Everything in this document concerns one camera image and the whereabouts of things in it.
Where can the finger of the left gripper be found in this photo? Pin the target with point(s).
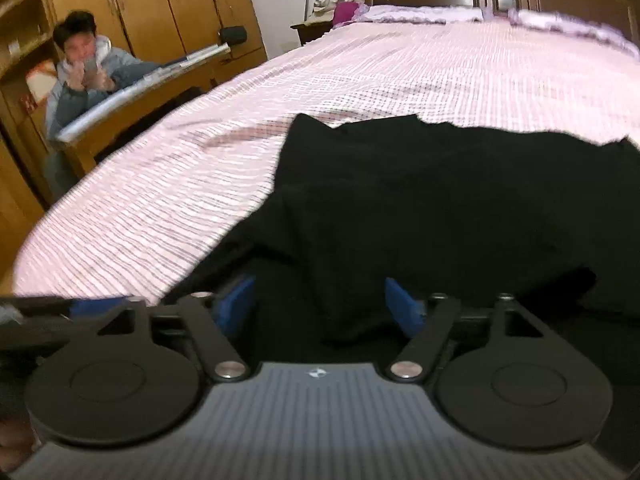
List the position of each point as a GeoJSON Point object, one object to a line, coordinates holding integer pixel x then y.
{"type": "Point", "coordinates": [54, 310]}

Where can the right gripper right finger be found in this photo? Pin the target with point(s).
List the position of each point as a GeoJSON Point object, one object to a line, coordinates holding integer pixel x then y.
{"type": "Point", "coordinates": [503, 377]}

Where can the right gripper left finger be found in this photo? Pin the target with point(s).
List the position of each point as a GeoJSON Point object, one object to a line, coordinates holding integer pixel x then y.
{"type": "Point", "coordinates": [136, 374]}

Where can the black garment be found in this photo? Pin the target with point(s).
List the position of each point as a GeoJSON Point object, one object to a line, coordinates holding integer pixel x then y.
{"type": "Point", "coordinates": [367, 221]}

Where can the beige clothes pile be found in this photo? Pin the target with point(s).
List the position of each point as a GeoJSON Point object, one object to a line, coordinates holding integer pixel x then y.
{"type": "Point", "coordinates": [324, 10]}

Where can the pink checked bed sheet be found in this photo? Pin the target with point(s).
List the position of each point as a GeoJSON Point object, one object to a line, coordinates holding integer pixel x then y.
{"type": "Point", "coordinates": [488, 74]}

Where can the seated person in grey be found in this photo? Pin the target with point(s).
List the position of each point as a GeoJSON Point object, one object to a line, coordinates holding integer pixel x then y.
{"type": "Point", "coordinates": [74, 94]}

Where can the smartphone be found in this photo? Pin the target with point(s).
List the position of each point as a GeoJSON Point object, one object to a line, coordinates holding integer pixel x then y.
{"type": "Point", "coordinates": [91, 67]}

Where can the wooden wardrobe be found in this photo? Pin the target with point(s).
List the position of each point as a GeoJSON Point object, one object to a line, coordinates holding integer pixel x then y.
{"type": "Point", "coordinates": [150, 5]}

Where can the black pouch on desk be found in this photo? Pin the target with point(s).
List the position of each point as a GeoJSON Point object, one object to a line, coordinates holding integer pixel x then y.
{"type": "Point", "coordinates": [233, 35]}

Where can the right purple ruffled pillow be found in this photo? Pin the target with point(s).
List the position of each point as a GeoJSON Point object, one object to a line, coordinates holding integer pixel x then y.
{"type": "Point", "coordinates": [574, 27]}

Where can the purple ruffled pillow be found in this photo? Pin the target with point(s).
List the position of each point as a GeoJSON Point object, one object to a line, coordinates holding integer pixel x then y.
{"type": "Point", "coordinates": [574, 27]}
{"type": "Point", "coordinates": [386, 13]}

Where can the left purple ruffled pillow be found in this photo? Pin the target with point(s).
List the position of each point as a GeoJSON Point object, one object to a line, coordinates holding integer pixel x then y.
{"type": "Point", "coordinates": [386, 13]}

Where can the dark wooden nightstand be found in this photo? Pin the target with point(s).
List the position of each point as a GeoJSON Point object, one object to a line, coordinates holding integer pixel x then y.
{"type": "Point", "coordinates": [308, 32]}

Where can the magenta cloth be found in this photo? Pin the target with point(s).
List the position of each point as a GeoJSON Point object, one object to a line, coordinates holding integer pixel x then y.
{"type": "Point", "coordinates": [346, 12]}

